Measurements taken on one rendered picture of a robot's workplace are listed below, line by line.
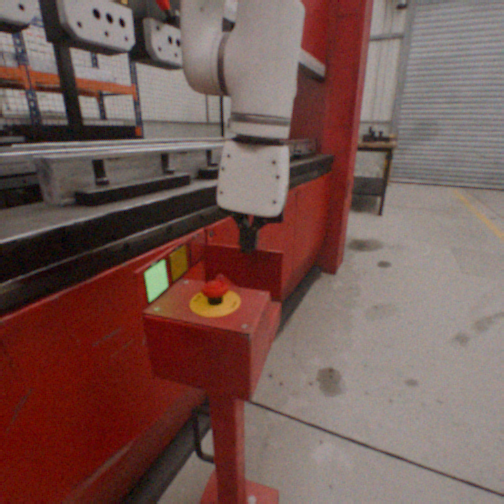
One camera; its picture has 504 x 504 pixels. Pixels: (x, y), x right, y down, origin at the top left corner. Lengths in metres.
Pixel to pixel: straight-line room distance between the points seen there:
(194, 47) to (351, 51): 1.73
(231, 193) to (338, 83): 1.73
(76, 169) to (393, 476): 1.24
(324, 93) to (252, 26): 1.72
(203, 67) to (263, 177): 0.16
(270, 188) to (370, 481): 1.01
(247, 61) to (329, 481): 1.12
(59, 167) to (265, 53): 0.44
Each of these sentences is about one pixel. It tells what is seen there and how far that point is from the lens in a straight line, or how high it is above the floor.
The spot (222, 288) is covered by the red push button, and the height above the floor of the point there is 0.81.
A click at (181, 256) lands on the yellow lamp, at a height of 0.82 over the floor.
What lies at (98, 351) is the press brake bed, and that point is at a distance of 0.65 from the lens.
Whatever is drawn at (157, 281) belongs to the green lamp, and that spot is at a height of 0.81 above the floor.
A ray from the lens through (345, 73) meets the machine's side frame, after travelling 2.11.
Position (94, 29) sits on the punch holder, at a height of 1.19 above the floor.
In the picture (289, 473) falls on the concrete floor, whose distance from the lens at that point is 1.16.
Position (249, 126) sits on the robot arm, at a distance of 0.40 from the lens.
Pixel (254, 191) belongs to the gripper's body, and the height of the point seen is 0.93.
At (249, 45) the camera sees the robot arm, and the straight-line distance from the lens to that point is 0.41.
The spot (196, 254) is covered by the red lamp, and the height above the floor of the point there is 0.80.
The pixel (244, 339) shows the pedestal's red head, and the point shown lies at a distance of 0.37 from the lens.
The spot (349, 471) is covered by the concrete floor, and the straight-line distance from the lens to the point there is 1.20.
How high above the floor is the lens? 1.01
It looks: 22 degrees down
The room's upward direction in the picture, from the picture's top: straight up
